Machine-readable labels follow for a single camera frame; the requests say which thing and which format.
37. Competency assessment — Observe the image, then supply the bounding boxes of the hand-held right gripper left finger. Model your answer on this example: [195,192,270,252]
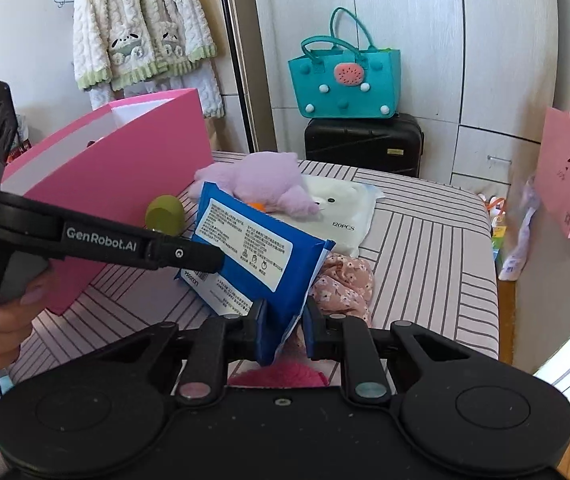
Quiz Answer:
[114,299,280,408]

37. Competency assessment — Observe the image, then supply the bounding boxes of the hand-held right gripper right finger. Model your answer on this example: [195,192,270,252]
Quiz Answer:
[304,307,472,407]

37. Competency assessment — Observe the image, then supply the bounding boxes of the pink floral plush toy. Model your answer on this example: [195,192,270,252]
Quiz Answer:
[310,254,374,329]

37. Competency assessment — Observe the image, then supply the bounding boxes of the black suitcase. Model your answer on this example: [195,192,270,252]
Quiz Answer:
[304,113,425,179]

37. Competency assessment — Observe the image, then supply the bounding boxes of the striped bed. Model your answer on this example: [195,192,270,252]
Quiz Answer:
[8,151,500,397]

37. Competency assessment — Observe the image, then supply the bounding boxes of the group of small bottles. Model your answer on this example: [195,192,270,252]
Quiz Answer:
[484,194,509,262]

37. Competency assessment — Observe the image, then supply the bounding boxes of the magenta fuzzy plush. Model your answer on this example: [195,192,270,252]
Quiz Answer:
[228,359,332,390]

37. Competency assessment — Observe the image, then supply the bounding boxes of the person's left hand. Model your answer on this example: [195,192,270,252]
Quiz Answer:
[0,257,62,372]

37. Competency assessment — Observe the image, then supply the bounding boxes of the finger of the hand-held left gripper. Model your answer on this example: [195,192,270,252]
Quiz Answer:
[0,192,227,276]

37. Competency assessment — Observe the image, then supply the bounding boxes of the pink cardboard box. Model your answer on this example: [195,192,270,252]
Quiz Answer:
[0,88,215,317]

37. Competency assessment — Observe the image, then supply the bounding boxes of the teal felt tote bag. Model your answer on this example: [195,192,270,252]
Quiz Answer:
[287,7,401,120]

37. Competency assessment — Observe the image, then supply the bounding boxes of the purple plush toy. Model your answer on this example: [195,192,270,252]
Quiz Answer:
[187,151,322,219]

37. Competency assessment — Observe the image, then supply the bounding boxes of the white plush toy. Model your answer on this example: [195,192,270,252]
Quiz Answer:
[270,175,377,259]

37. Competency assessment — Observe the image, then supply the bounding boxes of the white plastic bag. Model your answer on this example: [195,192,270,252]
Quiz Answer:
[497,174,542,282]

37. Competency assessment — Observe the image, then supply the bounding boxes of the dark door frame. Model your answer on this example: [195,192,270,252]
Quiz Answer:
[214,0,259,154]

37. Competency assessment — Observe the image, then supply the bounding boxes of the white fleece pants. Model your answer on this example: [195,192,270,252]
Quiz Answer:
[88,57,226,119]

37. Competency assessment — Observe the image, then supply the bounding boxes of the hanging patterned towel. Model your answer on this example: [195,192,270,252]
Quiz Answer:
[72,0,218,93]

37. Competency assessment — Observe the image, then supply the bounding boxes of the green ball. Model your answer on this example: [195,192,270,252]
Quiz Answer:
[145,195,184,235]

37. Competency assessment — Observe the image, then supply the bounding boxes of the blue wet wipes pack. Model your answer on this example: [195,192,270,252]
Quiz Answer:
[174,181,337,367]

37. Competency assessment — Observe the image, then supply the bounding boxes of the white wardrobe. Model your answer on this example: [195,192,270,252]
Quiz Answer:
[249,0,562,197]

